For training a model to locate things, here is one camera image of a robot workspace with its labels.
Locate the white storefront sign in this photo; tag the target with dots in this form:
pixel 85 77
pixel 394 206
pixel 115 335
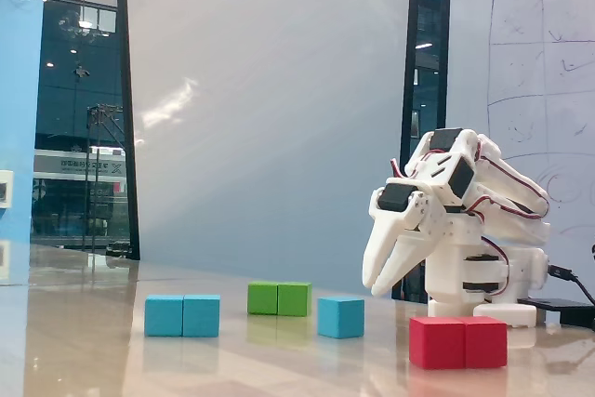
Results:
pixel 79 165

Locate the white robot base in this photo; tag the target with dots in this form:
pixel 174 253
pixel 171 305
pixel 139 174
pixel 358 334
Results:
pixel 525 271

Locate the whiteboard with marker drawing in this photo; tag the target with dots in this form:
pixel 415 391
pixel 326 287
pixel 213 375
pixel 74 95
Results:
pixel 534 67

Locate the long blue block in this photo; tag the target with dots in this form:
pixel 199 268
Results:
pixel 181 316

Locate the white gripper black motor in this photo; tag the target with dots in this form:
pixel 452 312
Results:
pixel 394 225

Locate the long red block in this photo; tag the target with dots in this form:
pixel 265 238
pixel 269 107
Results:
pixel 458 343

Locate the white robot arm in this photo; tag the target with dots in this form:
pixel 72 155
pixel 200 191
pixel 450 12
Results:
pixel 511 183

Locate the small blue cube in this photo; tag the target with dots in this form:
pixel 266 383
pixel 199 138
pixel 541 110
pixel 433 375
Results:
pixel 339 318

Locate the long green block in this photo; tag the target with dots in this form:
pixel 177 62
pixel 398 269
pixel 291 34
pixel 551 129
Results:
pixel 279 299

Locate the flat black box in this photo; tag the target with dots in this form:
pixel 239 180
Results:
pixel 572 311

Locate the white wall socket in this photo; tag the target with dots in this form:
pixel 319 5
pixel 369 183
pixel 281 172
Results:
pixel 5 190

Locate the black window frame post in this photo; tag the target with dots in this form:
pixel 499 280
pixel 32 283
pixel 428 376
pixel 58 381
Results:
pixel 408 90
pixel 128 136
pixel 445 43

